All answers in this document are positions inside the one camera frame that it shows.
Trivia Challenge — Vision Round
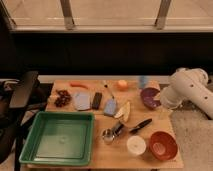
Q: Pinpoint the black rectangular block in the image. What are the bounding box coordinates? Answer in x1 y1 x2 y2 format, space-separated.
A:
92 92 102 110

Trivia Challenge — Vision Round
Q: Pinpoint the green plastic tray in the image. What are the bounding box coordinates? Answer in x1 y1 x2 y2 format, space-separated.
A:
19 111 94 166

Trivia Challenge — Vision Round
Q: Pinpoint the yellow banana slice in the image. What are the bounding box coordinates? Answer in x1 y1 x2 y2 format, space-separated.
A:
115 101 131 122

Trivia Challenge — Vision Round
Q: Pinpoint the blue small cup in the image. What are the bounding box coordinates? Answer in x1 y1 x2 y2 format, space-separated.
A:
139 75 148 89

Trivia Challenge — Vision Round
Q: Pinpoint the orange fruit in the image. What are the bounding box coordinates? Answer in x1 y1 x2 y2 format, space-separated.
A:
117 80 128 91

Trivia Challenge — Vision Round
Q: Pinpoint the black handled knife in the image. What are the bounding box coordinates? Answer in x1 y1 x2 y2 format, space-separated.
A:
129 119 152 134

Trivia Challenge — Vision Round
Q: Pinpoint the white round lid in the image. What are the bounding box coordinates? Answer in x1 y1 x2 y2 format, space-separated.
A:
126 136 146 156

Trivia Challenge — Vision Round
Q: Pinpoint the light blue sponge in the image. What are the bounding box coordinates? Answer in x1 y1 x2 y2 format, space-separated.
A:
73 92 90 111

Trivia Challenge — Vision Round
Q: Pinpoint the metal measuring cup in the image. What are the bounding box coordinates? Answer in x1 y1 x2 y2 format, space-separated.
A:
102 121 124 144

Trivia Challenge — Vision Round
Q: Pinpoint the black chair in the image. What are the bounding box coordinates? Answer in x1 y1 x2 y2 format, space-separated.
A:
0 71 47 171

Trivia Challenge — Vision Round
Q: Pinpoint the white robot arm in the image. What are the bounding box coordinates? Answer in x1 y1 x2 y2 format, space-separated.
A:
160 68 213 120

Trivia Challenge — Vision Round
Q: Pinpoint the purple bowl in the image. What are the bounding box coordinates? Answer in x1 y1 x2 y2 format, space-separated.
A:
140 87 161 110

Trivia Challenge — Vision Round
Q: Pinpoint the wooden table board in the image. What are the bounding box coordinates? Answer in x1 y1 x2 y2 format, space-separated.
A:
27 79 185 170

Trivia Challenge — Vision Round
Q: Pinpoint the red bowl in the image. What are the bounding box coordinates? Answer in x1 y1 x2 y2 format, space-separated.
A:
149 131 178 161

